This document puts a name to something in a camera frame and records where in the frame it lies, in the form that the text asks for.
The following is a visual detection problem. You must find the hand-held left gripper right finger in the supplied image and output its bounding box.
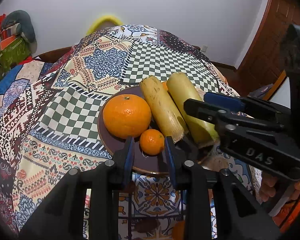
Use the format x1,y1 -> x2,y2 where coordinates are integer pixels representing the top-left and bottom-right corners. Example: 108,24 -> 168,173
164,136 -> 282,240

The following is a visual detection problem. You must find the pale tan sugarcane piece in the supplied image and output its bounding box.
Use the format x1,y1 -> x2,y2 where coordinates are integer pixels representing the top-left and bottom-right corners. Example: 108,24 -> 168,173
139,76 -> 189,143

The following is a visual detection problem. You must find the person's right hand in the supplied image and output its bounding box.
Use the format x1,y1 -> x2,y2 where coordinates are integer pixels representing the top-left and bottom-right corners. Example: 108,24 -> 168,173
261,176 -> 300,204

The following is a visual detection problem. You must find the wooden wardrobe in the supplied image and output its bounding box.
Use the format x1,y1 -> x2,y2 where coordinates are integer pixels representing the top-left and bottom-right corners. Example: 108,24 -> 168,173
236,0 -> 300,90

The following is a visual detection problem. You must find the patchwork tablecloth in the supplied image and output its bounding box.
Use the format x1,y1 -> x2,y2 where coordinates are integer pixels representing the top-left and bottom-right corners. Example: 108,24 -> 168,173
0,24 -> 263,240

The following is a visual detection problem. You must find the patchwork bed blanket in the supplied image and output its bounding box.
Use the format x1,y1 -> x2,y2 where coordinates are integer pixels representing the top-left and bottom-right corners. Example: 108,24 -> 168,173
0,55 -> 73,110

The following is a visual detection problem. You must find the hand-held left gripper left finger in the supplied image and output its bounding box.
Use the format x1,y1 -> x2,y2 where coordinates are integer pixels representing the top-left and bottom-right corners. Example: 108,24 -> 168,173
18,136 -> 135,240

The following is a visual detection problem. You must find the large orange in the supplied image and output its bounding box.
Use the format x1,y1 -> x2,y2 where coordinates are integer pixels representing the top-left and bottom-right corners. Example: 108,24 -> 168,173
172,220 -> 186,240
103,94 -> 152,139

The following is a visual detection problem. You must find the orange cardboard box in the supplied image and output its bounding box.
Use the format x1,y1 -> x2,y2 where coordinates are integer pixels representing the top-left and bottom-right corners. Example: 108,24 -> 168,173
0,35 -> 16,50

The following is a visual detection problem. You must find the purple plate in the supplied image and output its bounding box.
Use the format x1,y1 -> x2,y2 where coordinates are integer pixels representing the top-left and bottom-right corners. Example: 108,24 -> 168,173
97,86 -> 215,175

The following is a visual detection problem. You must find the yellow-green sugarcane piece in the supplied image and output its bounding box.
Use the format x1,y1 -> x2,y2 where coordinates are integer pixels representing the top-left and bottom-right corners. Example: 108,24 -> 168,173
166,72 -> 219,147

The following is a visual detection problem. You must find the green storage box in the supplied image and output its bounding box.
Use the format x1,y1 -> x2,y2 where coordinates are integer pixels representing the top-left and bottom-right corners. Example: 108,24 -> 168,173
0,36 -> 31,80

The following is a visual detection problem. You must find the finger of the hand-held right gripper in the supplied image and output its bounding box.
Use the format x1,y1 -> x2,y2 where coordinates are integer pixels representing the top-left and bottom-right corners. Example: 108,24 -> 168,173
204,92 -> 292,117
183,98 -> 285,131

